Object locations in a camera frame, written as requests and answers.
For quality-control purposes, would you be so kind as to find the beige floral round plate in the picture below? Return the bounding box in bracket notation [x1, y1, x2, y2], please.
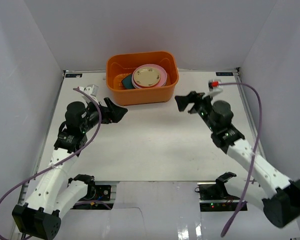
[132, 64, 162, 87]

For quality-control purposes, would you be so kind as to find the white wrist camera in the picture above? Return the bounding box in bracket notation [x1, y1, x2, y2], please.
[202, 79, 223, 99]
[73, 84, 99, 102]

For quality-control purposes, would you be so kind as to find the orange plastic bin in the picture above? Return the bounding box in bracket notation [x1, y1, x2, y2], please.
[106, 51, 179, 106]

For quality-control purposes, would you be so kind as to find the teal square plate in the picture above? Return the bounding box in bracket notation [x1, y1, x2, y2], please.
[121, 74, 135, 90]

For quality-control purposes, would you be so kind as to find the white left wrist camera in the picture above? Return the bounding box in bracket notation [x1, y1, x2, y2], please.
[73, 84, 99, 102]

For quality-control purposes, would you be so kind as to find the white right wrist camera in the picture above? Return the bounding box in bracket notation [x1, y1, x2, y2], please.
[202, 79, 223, 99]

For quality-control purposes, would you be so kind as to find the orange round plate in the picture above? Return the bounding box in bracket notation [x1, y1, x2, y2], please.
[133, 84, 157, 89]

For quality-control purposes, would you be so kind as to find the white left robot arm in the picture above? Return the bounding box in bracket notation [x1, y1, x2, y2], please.
[12, 97, 128, 240]

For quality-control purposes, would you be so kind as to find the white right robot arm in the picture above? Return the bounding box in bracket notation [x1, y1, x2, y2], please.
[174, 91, 300, 228]

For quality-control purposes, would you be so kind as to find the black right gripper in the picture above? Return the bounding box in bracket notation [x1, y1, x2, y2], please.
[175, 91, 217, 132]

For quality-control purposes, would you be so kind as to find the pink round plate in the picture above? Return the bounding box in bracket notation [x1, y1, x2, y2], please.
[141, 64, 168, 88]

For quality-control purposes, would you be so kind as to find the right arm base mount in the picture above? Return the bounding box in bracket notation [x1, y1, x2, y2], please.
[194, 181, 240, 213]

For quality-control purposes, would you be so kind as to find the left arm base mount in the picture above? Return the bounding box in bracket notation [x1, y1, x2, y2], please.
[73, 184, 114, 210]

